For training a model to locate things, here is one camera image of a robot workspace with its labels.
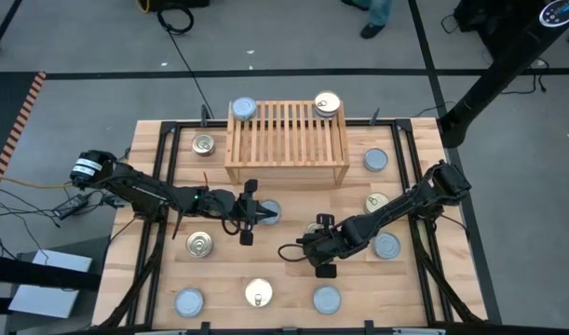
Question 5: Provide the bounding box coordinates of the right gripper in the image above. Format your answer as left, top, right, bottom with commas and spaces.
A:
296, 213, 367, 279

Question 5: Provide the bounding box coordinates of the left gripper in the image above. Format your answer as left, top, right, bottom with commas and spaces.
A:
223, 179, 280, 247

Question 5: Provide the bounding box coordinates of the silver lid green label can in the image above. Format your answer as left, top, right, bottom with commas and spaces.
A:
312, 284, 343, 315
230, 95, 259, 123
362, 146, 390, 174
173, 287, 206, 319
257, 198, 283, 227
371, 232, 402, 261

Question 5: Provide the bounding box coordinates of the wooden slatted shelf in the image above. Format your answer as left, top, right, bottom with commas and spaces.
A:
224, 100, 351, 186

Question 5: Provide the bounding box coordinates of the grey connector box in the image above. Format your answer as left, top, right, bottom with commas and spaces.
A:
100, 189, 137, 208

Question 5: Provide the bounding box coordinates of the black power adapter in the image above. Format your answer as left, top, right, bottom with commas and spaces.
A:
52, 194, 90, 221

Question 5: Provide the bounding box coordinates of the person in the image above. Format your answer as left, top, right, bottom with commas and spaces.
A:
342, 0, 394, 40

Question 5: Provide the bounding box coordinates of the black floor equipment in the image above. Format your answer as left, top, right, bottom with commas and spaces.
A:
146, 0, 210, 11

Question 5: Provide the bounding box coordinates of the white flat box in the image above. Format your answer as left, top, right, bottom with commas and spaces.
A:
7, 248, 94, 320

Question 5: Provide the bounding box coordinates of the black metal beam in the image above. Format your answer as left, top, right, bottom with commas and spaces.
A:
0, 253, 103, 293

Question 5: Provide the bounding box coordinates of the black tower fan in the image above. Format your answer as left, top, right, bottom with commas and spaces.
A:
438, 0, 569, 149

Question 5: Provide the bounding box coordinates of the orange black striped floor ramp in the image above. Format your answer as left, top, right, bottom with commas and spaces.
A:
0, 71, 48, 179

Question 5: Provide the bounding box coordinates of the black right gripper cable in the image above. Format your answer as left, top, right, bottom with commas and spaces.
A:
278, 243, 313, 263

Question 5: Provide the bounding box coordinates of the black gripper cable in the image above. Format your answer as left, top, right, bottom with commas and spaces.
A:
220, 214, 242, 236
278, 243, 313, 263

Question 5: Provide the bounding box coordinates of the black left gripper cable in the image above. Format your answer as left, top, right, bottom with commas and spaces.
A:
220, 214, 242, 236

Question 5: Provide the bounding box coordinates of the black aluminium table frame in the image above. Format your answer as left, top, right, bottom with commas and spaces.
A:
92, 118, 491, 335

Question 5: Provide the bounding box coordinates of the long black floor cable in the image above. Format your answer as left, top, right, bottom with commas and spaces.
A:
156, 5, 215, 120

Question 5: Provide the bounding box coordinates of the yellow floor cable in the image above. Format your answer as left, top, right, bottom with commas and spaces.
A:
0, 159, 129, 191

